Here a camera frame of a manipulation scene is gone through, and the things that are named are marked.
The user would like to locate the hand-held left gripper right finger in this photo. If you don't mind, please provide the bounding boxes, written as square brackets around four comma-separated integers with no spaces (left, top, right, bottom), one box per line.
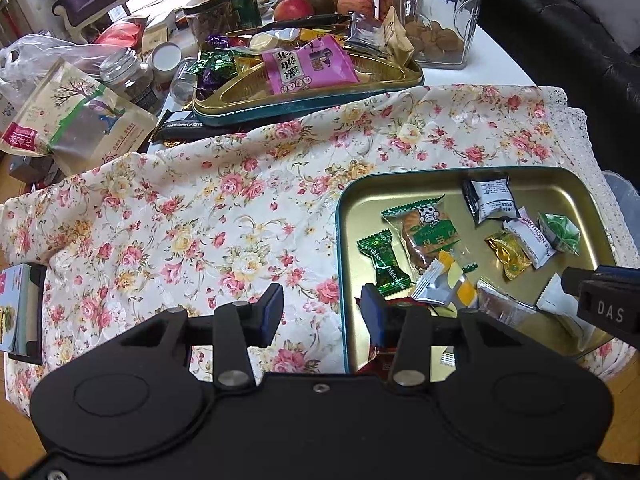
[361,283,518,392]

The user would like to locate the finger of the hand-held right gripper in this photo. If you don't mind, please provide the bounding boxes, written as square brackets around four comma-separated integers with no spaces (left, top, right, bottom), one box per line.
[561,266,640,291]

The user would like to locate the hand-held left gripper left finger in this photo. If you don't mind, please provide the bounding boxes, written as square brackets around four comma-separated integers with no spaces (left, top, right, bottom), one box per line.
[120,284,284,392]

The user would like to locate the plain white snack packet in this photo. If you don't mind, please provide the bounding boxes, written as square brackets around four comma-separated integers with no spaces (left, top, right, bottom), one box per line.
[536,274,601,352]

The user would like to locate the light green candy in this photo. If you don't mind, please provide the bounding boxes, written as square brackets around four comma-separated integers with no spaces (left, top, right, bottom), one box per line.
[537,212,581,254]

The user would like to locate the green foil candy bar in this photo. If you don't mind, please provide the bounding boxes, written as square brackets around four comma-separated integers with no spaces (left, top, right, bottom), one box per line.
[356,229,412,297]

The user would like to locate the white strip snack packet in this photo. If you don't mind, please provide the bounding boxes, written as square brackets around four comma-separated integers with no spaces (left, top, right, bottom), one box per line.
[504,216,557,269]

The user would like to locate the yellow silver snack packet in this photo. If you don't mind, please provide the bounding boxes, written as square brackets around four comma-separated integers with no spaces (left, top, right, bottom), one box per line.
[414,251,479,309]

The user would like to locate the gold foil candy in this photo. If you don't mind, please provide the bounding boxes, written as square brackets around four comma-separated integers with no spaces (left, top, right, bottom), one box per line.
[484,231,532,282]

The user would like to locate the clear brown cookie packet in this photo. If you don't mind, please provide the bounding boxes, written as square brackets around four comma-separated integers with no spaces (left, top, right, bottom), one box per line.
[476,279,537,327]

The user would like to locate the rectangular gold tin tray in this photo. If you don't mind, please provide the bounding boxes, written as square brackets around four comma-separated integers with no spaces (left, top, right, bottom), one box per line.
[336,165,617,376]

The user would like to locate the green cookie packet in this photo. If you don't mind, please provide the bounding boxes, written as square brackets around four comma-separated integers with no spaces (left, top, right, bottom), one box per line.
[381,194,464,272]

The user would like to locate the black white-label snack packet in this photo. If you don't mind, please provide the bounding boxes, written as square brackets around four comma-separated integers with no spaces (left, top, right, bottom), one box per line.
[461,171,519,227]

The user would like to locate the floral tablecloth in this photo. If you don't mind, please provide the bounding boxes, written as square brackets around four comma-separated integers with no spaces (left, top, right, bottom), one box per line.
[0,82,640,411]

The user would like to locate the black sofa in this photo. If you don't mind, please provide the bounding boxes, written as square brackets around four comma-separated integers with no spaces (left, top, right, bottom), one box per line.
[475,0,640,171]

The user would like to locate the black flat box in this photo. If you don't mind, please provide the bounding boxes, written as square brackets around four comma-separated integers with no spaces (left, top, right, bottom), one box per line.
[152,110,211,141]

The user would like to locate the heart-shaped gold tin tray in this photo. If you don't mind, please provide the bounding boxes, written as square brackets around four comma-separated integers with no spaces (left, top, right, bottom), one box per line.
[192,35,425,126]

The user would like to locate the small printed box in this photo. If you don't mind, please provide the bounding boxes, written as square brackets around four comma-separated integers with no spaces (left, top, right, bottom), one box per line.
[0,262,48,366]

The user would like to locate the pink snack packet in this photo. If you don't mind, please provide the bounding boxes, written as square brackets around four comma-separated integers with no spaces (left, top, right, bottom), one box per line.
[262,35,361,96]

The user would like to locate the green foil candy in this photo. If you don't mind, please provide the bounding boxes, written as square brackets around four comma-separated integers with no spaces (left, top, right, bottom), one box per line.
[197,52,236,86]

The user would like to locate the grey pillow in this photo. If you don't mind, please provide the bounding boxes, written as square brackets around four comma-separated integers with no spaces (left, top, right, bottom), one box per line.
[562,0,640,53]

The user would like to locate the beige zip pouch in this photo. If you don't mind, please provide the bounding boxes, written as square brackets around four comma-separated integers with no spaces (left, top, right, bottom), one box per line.
[0,57,158,171]

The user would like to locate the white jelly cup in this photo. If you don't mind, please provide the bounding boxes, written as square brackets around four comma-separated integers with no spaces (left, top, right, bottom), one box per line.
[250,30,301,52]

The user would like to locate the small dark glass jar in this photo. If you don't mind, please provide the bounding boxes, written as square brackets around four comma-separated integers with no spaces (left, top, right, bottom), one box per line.
[100,47,156,111]

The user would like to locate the beige brown snack packet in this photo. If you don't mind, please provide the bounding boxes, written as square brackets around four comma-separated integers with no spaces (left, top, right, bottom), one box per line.
[382,7,416,63]

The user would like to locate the dark silver snack packet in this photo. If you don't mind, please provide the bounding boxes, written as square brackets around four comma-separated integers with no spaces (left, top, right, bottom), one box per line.
[345,10,386,51]

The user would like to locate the long black case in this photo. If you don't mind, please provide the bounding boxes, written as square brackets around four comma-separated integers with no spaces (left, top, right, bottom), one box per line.
[260,15,351,33]

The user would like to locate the large glass jar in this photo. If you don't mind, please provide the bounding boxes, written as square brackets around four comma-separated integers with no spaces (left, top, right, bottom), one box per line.
[392,0,483,68]

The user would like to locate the small beige box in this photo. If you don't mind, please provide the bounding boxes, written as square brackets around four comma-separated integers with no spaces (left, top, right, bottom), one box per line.
[142,25,171,53]

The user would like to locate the clear plastic nut jar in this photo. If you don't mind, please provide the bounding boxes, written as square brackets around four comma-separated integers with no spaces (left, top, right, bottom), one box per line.
[182,0,236,48]

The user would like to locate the red apple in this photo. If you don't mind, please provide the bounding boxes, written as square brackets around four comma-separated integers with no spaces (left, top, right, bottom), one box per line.
[336,0,376,18]
[274,0,316,22]

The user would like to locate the green drink can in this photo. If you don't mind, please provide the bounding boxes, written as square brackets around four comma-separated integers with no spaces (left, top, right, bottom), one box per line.
[221,0,263,31]

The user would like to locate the red foil bag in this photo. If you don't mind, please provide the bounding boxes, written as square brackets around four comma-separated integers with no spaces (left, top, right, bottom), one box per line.
[95,22,143,46]

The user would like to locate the clear plastic bag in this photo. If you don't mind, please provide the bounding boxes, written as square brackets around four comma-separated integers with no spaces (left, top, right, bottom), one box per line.
[0,35,116,126]

